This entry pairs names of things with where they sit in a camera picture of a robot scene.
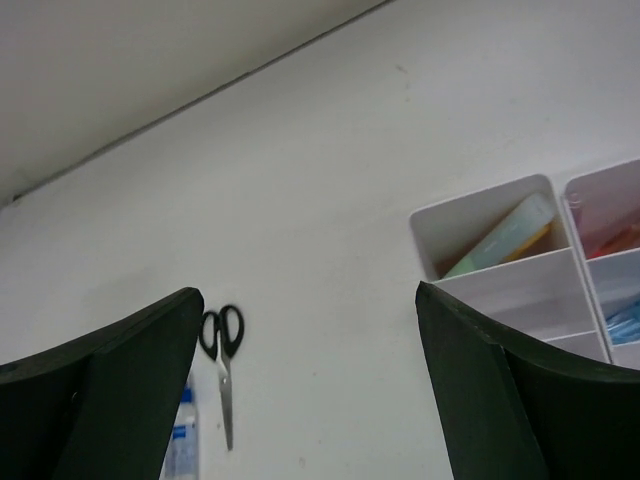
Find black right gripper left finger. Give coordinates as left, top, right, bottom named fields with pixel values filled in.
left=1, top=287, right=204, bottom=479

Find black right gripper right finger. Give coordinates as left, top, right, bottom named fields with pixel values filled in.
left=415, top=282, right=639, bottom=479

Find clear blue spray bottle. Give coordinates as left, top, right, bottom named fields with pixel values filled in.
left=160, top=376, right=199, bottom=479

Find blue translucent correction tape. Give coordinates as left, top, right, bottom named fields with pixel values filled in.
left=606, top=303, right=640, bottom=345

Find orange highlighter marker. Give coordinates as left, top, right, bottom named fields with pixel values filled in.
left=501, top=224, right=551, bottom=264

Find green highlighter marker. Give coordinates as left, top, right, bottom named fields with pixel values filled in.
left=444, top=192, right=555, bottom=279

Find red translucent pen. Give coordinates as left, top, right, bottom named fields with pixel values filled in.
left=587, top=222, right=640, bottom=259

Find white left organizer tray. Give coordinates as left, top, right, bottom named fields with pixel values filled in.
left=409, top=174, right=612, bottom=363

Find white organizer tray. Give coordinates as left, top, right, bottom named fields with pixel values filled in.
left=562, top=160, right=639, bottom=370
left=409, top=174, right=612, bottom=363

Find white right organizer tray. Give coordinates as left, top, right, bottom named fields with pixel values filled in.
left=562, top=160, right=639, bottom=370

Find black handled scissors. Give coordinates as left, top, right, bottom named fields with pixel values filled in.
left=198, top=304, right=245, bottom=451

